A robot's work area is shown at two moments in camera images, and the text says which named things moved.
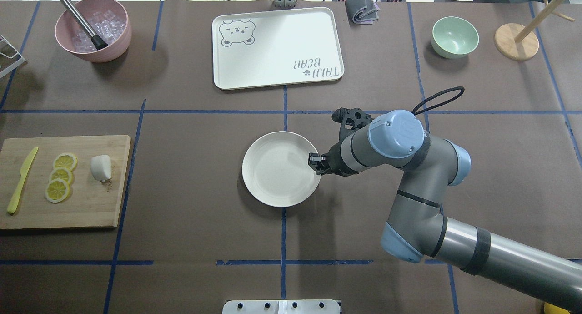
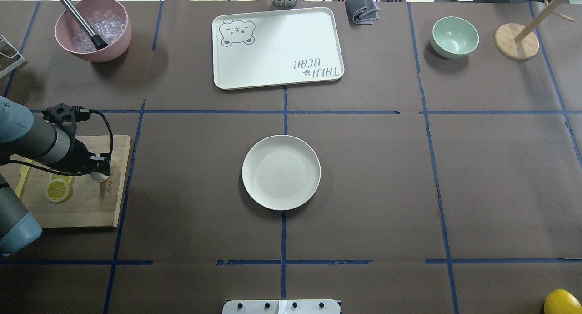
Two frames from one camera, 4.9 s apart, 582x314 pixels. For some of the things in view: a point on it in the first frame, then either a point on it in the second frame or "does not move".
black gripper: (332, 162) → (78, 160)
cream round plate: (275, 170) does not move
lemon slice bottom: (57, 190) does not move
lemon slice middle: (61, 173) does not move
